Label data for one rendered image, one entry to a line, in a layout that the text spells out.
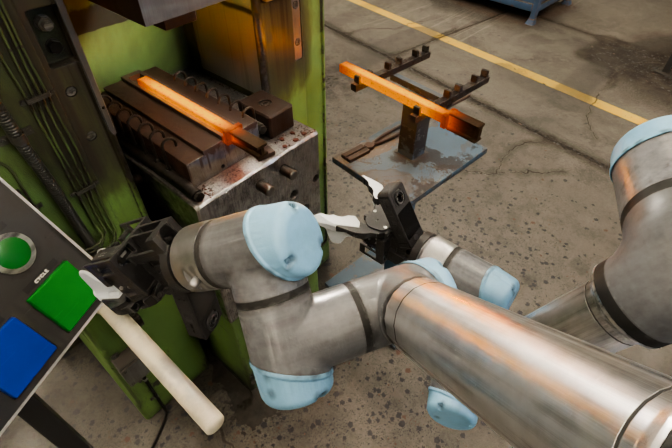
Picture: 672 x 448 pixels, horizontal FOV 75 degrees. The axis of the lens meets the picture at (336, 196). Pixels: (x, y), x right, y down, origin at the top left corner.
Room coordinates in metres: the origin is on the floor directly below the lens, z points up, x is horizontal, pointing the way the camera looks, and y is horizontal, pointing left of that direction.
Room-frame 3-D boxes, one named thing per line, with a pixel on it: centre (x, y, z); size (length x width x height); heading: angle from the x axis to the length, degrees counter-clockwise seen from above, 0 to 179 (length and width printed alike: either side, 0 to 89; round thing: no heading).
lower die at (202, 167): (0.94, 0.41, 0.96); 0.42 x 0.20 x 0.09; 49
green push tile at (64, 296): (0.38, 0.40, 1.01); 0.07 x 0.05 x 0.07; 164
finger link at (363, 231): (0.53, -0.04, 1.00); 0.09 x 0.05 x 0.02; 85
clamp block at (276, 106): (0.97, 0.18, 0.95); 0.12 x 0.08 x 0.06; 49
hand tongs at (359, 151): (1.26, -0.26, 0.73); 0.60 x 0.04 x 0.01; 131
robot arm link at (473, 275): (0.42, -0.23, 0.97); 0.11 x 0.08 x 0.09; 49
